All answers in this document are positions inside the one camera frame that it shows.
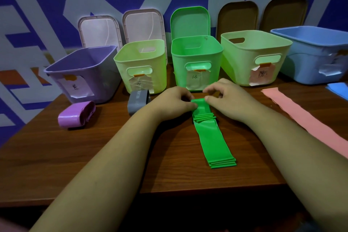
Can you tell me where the pink bin lid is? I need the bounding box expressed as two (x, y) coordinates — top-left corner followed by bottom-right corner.
(122, 9), (167, 62)
(78, 15), (123, 50)

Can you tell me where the green plastic bin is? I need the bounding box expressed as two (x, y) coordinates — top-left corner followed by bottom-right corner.
(171, 35), (224, 92)

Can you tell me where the green bin lid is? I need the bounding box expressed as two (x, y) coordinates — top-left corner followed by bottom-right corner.
(170, 6), (211, 40)

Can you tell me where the large yellow-green plastic bin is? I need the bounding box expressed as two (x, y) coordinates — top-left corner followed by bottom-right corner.
(220, 30), (293, 87)

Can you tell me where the small yellow-green plastic bin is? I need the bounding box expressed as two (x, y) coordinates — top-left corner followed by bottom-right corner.
(113, 39), (167, 95)

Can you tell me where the person's right forearm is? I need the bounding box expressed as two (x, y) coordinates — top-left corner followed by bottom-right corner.
(241, 104), (348, 232)

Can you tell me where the purple plastic bin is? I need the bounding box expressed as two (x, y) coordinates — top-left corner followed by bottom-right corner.
(43, 45), (121, 104)

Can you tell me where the white paper label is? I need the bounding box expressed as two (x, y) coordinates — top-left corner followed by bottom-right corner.
(58, 75), (95, 98)
(129, 74), (154, 94)
(186, 69), (209, 91)
(318, 51), (348, 76)

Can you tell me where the person's right hand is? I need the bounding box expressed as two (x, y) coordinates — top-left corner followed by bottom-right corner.
(202, 78), (261, 125)

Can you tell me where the blue plastic bin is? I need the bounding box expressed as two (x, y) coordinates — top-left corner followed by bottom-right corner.
(270, 26), (348, 85)

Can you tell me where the rolled grey elastic band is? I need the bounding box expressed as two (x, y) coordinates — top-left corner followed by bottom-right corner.
(127, 89), (151, 116)

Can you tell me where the rolled purple elastic band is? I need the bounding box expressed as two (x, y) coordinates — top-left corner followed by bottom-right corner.
(58, 101), (96, 128)

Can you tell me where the pink elastic band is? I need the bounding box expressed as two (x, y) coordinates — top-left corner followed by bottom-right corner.
(261, 87), (348, 159)

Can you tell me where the blue elastic band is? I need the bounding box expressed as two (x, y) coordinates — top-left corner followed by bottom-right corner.
(326, 82), (348, 101)

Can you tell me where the person's left forearm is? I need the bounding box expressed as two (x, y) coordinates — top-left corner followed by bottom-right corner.
(28, 105), (163, 232)

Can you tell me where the person's left hand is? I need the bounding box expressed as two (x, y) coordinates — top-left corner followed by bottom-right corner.
(149, 86), (198, 121)

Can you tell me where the green elastic band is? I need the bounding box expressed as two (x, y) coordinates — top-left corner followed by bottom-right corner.
(190, 98), (237, 169)

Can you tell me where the pink paper label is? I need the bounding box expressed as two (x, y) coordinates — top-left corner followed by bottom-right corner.
(250, 63), (274, 86)

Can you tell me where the brown bin lid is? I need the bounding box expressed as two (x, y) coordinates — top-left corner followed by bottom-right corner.
(216, 1), (259, 42)
(260, 0), (308, 33)

